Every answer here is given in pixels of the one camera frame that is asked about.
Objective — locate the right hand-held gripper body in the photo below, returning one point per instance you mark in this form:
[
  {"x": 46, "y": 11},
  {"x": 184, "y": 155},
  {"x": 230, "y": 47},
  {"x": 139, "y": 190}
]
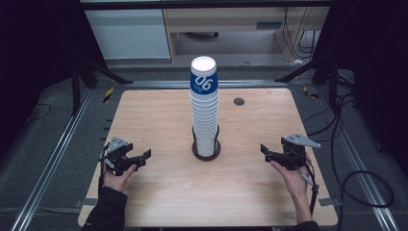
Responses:
[{"x": 293, "y": 154}]

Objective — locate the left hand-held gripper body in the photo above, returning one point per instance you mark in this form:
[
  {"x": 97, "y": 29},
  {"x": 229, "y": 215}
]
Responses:
[{"x": 117, "y": 159}]

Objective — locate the black cup holder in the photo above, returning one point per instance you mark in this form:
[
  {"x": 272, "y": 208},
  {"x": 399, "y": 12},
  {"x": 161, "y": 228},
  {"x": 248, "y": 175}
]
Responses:
[{"x": 205, "y": 158}]

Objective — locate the stack of paper cups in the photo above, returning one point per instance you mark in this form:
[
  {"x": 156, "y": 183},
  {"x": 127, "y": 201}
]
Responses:
[{"x": 204, "y": 112}]

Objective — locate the person's left hand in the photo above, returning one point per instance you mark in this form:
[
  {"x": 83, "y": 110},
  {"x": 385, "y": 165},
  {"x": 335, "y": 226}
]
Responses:
[{"x": 117, "y": 183}]

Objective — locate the person's right hand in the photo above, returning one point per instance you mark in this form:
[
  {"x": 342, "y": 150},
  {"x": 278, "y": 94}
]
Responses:
[{"x": 296, "y": 183}]

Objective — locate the round table grommet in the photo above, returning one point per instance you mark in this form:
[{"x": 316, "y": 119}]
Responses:
[{"x": 239, "y": 101}]

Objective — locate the yellow black tape strip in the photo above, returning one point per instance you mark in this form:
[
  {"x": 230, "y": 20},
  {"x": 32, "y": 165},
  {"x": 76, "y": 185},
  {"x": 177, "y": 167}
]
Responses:
[
  {"x": 310, "y": 93},
  {"x": 108, "y": 94}
]

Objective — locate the black metal stand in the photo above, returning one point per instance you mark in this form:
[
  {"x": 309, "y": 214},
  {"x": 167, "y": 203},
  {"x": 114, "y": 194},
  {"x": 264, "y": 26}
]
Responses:
[
  {"x": 75, "y": 89},
  {"x": 333, "y": 83}
]

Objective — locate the white plug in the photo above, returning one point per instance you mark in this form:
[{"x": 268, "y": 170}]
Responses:
[{"x": 298, "y": 61}]

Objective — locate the white cabinet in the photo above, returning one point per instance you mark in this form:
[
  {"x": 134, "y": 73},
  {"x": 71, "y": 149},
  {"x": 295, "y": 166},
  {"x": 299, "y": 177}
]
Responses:
[{"x": 128, "y": 32}]

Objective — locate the black curtain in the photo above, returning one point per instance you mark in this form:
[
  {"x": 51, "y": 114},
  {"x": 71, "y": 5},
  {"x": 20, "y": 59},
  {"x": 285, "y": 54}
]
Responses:
[
  {"x": 378, "y": 48},
  {"x": 32, "y": 48}
]

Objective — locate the light wooden desk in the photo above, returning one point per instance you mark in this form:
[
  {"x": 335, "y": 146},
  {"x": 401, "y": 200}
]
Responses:
[{"x": 224, "y": 16}]

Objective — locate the grey table bracket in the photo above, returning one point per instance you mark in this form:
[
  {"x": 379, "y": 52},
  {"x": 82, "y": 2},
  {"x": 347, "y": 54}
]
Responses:
[
  {"x": 328, "y": 201},
  {"x": 88, "y": 202}
]

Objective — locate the aluminium floor rail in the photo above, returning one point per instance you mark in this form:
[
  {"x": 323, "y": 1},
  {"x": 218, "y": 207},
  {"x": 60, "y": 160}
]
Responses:
[
  {"x": 362, "y": 179},
  {"x": 48, "y": 166},
  {"x": 160, "y": 84}
]

